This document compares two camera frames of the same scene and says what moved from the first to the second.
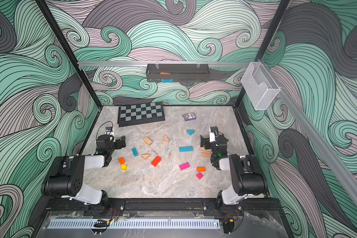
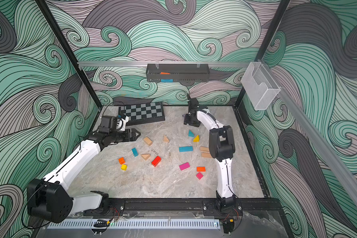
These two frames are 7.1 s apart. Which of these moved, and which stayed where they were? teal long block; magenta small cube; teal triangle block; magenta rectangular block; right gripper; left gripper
Moved: teal triangle block; right gripper; left gripper
Stayed: teal long block; magenta small cube; magenta rectangular block
